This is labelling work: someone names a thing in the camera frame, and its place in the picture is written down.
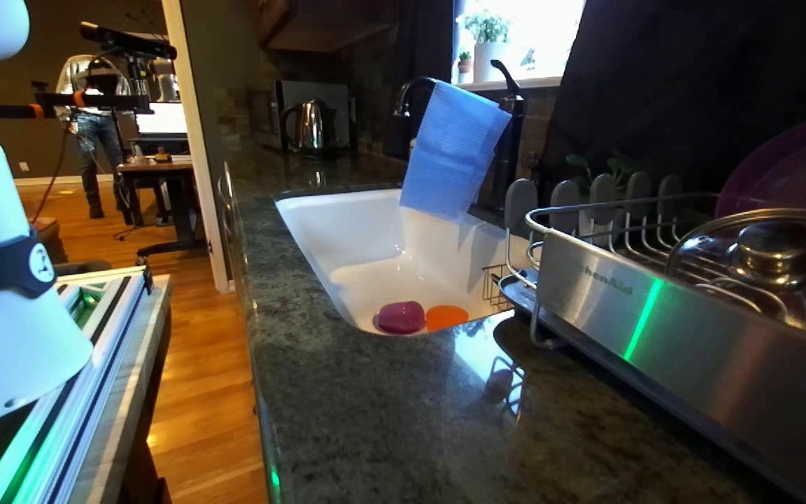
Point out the purple plastic cup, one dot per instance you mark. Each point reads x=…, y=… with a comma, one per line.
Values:
x=398, y=316

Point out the black kitchen faucet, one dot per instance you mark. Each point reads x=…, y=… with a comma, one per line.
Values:
x=515, y=158

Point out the stainless steel kettle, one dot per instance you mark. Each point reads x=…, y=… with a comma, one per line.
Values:
x=308, y=126

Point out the purple plate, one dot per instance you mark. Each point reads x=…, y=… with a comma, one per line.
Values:
x=797, y=168

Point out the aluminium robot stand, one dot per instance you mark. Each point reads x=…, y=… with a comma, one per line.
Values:
x=96, y=392

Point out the potted plant in white pot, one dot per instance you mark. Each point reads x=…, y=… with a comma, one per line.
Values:
x=487, y=43

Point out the white framed window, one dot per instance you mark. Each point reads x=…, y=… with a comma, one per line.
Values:
x=545, y=36

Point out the black camera rig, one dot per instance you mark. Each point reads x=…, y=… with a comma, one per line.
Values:
x=128, y=39

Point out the white kitchen sink basin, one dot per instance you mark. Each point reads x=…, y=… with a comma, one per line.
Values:
x=349, y=233

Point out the wooden table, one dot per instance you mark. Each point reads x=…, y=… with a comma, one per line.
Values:
x=154, y=168

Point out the orange plastic cup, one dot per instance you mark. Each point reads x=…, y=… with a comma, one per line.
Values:
x=445, y=316

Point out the stainless steel dish rack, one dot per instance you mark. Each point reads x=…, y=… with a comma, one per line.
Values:
x=702, y=373

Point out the black bar with orange clamps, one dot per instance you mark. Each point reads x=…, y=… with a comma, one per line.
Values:
x=48, y=99

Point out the blue dish cloth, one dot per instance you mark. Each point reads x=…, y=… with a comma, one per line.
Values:
x=450, y=149

